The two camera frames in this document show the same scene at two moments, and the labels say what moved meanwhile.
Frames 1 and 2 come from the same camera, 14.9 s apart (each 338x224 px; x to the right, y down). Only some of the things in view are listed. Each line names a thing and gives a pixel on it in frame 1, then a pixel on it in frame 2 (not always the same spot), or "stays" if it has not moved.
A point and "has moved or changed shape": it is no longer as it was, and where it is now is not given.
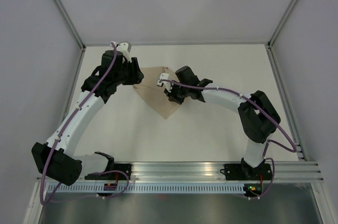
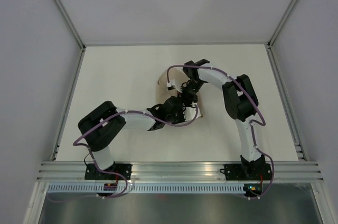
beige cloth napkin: x=155 y=95 has moved or changed shape
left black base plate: x=126 y=168 stays
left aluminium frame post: x=62 y=9 stays
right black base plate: x=241 y=172 stays
